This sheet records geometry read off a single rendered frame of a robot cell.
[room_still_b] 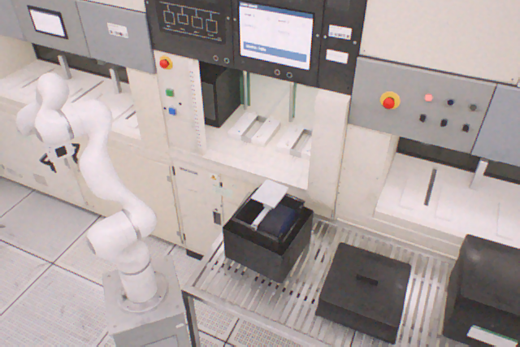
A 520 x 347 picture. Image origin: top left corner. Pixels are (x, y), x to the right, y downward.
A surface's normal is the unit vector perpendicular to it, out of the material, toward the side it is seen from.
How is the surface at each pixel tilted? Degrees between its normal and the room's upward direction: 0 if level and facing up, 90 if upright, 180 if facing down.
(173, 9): 90
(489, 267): 0
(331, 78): 90
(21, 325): 0
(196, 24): 90
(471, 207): 0
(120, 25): 90
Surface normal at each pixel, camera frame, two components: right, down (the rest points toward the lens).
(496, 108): -0.42, 0.58
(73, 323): 0.00, -0.77
